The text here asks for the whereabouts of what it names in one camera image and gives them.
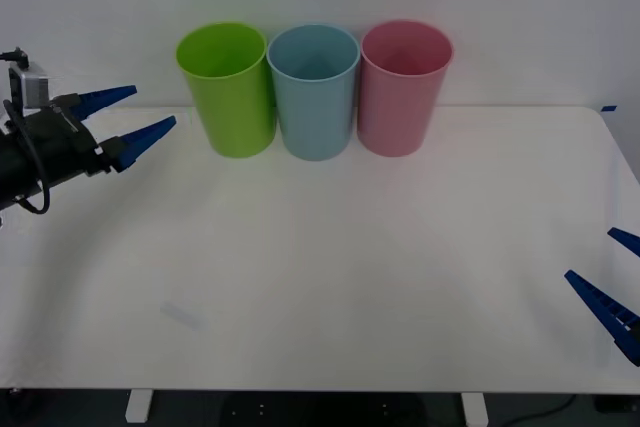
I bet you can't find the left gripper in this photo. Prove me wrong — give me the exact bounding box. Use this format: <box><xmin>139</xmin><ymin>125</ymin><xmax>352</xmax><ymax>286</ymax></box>
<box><xmin>19</xmin><ymin>84</ymin><xmax>178</xmax><ymax>184</ymax></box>

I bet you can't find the pale blue plastic bin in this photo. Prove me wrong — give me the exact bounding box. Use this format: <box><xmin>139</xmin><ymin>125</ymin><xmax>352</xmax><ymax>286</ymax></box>
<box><xmin>266</xmin><ymin>23</ymin><xmax>361</xmax><ymax>162</ymax></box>

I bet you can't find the pink plastic bin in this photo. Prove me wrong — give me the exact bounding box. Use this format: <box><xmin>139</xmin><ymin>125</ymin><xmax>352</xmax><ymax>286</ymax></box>
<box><xmin>359</xmin><ymin>19</ymin><xmax>455</xmax><ymax>158</ymax></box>

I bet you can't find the green plastic bin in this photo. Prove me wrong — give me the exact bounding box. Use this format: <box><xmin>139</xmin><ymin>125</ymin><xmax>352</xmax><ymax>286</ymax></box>
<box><xmin>174</xmin><ymin>21</ymin><xmax>278</xmax><ymax>159</ymax></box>

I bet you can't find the white table leg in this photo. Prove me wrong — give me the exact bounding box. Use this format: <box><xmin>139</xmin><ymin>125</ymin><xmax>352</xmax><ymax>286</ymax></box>
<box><xmin>124</xmin><ymin>389</ymin><xmax>153</xmax><ymax>424</ymax></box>
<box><xmin>461</xmin><ymin>391</ymin><xmax>489</xmax><ymax>426</ymax></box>

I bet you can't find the black floor cable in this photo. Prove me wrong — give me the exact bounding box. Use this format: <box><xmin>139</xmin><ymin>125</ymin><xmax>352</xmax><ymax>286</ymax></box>
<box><xmin>487</xmin><ymin>393</ymin><xmax>577</xmax><ymax>424</ymax></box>

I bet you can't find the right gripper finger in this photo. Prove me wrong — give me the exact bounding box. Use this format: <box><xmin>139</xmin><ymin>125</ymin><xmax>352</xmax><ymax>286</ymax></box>
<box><xmin>563</xmin><ymin>269</ymin><xmax>640</xmax><ymax>367</ymax></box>
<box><xmin>606</xmin><ymin>227</ymin><xmax>640</xmax><ymax>259</ymax></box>

